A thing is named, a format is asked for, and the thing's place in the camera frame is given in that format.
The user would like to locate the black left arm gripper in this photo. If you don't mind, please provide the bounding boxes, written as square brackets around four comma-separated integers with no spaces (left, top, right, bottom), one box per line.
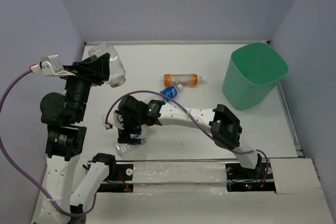
[60,51,112,120]

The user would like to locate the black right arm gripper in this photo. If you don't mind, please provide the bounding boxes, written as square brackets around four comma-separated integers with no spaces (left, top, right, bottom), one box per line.
[117,110,144,145]

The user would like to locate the clear bottle green blue label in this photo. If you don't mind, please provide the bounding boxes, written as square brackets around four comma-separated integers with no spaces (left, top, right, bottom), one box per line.
[113,125,152,157]

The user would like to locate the clear jar with silver rim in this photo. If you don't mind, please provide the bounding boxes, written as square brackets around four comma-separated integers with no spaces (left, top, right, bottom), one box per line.
[88,42,126,88]

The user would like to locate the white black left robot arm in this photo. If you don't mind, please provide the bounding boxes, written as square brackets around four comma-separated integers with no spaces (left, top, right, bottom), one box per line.
[31,53,116,223]

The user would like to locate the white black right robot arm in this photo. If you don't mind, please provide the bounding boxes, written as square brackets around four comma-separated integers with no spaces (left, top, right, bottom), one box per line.
[113,95,261,178]

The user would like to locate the green plastic bin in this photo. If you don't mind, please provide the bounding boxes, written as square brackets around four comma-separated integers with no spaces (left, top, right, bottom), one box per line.
[222,42,289,110]

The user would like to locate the long orange label bottle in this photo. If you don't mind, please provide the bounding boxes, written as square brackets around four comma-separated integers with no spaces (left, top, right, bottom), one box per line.
[163,73,206,87]

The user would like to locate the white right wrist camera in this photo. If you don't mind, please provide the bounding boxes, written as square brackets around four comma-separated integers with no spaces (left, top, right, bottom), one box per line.
[102,112,124,130]

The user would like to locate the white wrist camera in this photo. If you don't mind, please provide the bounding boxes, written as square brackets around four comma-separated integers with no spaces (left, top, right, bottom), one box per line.
[29,55,68,77]
[102,112,124,130]

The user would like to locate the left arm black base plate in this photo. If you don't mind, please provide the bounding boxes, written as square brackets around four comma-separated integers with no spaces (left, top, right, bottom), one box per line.
[98,162,134,193]

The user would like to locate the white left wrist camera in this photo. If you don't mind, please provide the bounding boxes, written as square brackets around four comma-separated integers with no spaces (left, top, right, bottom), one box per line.
[29,55,68,77]

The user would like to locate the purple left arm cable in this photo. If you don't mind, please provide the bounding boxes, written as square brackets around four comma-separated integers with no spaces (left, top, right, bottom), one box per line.
[0,68,97,218]

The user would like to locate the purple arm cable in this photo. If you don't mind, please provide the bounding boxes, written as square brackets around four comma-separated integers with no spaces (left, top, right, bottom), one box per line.
[104,90,271,183]
[0,68,97,218]

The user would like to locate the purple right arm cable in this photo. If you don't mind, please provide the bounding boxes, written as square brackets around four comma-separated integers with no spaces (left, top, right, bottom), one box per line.
[104,90,271,183]

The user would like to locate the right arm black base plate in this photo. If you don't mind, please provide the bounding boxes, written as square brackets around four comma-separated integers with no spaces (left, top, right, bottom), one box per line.
[225,162,276,193]

